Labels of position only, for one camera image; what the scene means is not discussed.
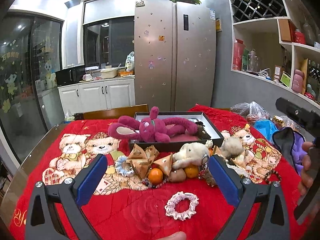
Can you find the white mug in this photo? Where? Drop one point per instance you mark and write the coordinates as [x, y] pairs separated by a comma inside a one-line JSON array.
[[87, 77]]

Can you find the red bear printed blanket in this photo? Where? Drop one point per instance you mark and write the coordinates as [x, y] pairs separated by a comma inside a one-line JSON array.
[[140, 205]]

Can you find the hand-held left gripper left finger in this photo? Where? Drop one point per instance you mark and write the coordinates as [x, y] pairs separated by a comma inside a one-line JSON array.
[[92, 180]]

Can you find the tan triangular paper packet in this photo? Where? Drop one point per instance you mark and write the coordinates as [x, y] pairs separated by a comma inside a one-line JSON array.
[[140, 151], [236, 160], [140, 167], [217, 150], [165, 165]]

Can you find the person's right hand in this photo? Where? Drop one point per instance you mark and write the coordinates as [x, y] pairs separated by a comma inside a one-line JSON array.
[[305, 165]]

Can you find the white wall shelf unit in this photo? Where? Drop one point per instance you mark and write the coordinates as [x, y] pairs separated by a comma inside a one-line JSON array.
[[282, 43]]

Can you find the clear glass jar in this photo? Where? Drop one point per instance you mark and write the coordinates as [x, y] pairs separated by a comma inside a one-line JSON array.
[[253, 61]]

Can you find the black microwave oven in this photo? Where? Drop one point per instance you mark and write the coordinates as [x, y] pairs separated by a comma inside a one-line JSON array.
[[67, 76]]

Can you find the red gift box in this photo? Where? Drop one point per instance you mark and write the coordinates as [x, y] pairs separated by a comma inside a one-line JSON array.
[[237, 55]]

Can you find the white kitchen cabinet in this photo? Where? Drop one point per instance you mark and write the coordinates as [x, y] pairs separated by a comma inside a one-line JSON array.
[[117, 95]]

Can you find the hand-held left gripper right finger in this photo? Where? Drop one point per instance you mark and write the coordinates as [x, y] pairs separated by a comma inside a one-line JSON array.
[[222, 177]]

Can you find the pink bottle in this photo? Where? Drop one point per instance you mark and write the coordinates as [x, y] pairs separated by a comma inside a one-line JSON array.
[[297, 81]]

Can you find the green card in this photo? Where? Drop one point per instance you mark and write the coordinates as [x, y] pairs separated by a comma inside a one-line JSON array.
[[285, 78]]

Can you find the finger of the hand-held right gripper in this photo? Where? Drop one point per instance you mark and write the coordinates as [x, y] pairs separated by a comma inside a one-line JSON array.
[[297, 112]]

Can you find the beige fluffy plush toy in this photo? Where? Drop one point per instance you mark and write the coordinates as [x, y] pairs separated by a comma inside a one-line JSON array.
[[232, 147]]

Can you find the person's left hand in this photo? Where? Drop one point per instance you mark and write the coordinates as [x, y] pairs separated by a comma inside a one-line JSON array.
[[175, 236]]

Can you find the wooden chair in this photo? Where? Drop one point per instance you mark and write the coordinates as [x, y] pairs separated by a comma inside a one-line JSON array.
[[112, 112]]

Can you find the silver double-door refrigerator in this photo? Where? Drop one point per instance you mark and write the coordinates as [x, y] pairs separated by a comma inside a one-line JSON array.
[[175, 60]]

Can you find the pink white scrunchie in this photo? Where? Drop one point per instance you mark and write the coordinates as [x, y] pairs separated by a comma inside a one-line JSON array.
[[170, 207]]

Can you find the black wine rack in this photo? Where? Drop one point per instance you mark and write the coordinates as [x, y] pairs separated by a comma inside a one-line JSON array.
[[260, 5]]

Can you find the clear plastic bag red contents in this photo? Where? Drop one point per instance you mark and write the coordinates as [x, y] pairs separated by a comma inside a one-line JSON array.
[[252, 112]]

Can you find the dark grey cloth blue trim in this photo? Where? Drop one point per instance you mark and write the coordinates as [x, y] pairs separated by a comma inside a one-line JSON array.
[[285, 142]]

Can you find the cream plush dog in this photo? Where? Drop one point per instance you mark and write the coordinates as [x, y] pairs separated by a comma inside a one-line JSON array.
[[190, 151]]

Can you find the brown kiwi fruit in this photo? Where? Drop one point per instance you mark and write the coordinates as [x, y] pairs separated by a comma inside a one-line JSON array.
[[177, 175]]

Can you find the black shallow box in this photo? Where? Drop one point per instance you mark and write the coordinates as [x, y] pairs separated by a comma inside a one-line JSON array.
[[212, 132]]

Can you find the crumpled clear plastic bag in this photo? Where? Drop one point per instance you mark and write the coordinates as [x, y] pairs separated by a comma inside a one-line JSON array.
[[290, 125]]

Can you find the plastic bag on counter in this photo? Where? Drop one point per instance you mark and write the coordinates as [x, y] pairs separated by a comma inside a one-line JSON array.
[[130, 61]]

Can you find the keyring with brown tag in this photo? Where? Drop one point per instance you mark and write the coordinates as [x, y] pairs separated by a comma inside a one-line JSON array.
[[204, 165]]

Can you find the pale blue white scrunchie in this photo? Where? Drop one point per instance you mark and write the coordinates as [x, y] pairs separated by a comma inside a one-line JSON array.
[[120, 163]]

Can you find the dark kitchen window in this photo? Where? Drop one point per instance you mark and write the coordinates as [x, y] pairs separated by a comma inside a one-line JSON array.
[[120, 40]]

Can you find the glass sliding door with stickers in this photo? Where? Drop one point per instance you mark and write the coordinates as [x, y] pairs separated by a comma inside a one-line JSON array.
[[25, 80]]

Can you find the cream crochet scrunchie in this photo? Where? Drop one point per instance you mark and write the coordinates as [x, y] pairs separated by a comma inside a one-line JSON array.
[[208, 143]]

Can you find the cream frilled scrunchie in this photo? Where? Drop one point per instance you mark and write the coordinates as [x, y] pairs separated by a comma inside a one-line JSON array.
[[242, 172]]

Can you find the yellow wall sign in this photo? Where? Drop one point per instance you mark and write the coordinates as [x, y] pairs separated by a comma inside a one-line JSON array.
[[218, 25]]

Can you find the purple fleece cloth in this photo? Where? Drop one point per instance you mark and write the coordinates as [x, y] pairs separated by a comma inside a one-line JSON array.
[[297, 160]]

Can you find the cream plastic basin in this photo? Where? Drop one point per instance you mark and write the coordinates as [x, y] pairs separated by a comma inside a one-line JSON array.
[[108, 73]]

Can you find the red tin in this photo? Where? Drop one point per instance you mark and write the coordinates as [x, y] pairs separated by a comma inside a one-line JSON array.
[[298, 37]]

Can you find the blue plastic bag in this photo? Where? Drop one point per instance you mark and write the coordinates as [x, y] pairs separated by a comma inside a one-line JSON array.
[[266, 130]]

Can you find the glass-topped desktop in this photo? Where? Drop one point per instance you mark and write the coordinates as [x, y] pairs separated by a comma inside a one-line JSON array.
[[27, 160]]

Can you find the magenta plush rabbit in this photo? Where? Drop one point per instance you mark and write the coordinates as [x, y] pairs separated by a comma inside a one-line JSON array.
[[147, 128]]

